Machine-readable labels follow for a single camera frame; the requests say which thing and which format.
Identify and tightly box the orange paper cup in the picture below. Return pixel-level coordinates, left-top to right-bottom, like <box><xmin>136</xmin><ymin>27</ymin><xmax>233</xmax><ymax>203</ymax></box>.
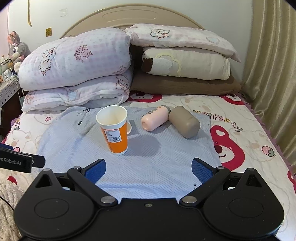
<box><xmin>96</xmin><ymin>105</ymin><xmax>128</xmax><ymax>155</ymax></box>

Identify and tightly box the white paper cup green print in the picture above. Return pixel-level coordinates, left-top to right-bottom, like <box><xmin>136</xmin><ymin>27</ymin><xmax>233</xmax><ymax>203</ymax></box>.
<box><xmin>126</xmin><ymin>121</ymin><xmax>132</xmax><ymax>135</ymax></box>

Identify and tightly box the cluttered bedside table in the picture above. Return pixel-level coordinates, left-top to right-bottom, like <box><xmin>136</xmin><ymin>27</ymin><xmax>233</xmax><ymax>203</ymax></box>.
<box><xmin>0</xmin><ymin>56</ymin><xmax>22</xmax><ymax>140</ymax></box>

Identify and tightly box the light blue patterned cloth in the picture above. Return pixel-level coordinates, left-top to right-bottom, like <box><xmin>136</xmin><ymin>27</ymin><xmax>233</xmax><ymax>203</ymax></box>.
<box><xmin>37</xmin><ymin>107</ymin><xmax>221</xmax><ymax>200</ymax></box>

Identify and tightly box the taupe tumbler bottle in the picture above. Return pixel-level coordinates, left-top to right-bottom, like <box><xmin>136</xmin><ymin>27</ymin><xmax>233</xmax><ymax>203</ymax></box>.
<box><xmin>169</xmin><ymin>106</ymin><xmax>200</xmax><ymax>138</ymax></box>

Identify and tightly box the pink tumbler bottle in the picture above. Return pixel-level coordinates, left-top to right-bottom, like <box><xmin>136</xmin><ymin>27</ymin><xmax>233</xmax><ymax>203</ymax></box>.
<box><xmin>141</xmin><ymin>105</ymin><xmax>171</xmax><ymax>132</ymax></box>

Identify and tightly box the grey plush toy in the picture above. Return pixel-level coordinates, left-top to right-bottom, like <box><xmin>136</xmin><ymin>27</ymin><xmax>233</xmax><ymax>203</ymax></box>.
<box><xmin>8</xmin><ymin>31</ymin><xmax>31</xmax><ymax>74</ymax></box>

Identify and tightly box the brown folded blanket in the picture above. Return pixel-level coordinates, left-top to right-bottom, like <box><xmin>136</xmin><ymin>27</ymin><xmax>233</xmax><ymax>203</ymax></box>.
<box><xmin>130</xmin><ymin>72</ymin><xmax>241</xmax><ymax>95</ymax></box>

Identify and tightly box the folded pink checkered quilt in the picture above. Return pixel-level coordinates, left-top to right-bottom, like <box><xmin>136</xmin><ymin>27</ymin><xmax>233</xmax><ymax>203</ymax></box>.
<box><xmin>18</xmin><ymin>28</ymin><xmax>132</xmax><ymax>112</ymax></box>

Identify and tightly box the cream folded blanket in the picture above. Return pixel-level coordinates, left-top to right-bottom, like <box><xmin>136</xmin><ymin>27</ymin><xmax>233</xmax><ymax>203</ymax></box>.
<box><xmin>142</xmin><ymin>47</ymin><xmax>231</xmax><ymax>80</ymax></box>

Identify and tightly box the beige striped curtain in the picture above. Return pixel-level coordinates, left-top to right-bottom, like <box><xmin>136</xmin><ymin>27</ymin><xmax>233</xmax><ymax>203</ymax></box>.
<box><xmin>242</xmin><ymin>1</ymin><xmax>295</xmax><ymax>167</ymax></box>

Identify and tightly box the pink cartoon pillow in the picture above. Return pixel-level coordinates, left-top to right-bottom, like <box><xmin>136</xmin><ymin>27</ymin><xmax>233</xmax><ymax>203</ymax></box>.
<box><xmin>125</xmin><ymin>24</ymin><xmax>241</xmax><ymax>62</ymax></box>

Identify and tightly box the beige wooden headboard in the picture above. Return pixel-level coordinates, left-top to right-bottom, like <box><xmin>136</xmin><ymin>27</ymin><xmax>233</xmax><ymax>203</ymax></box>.
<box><xmin>61</xmin><ymin>4</ymin><xmax>203</xmax><ymax>38</ymax></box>

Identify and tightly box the yellow wall sticker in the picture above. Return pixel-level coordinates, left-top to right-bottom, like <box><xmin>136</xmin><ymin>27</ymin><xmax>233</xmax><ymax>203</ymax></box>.
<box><xmin>46</xmin><ymin>28</ymin><xmax>52</xmax><ymax>37</ymax></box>

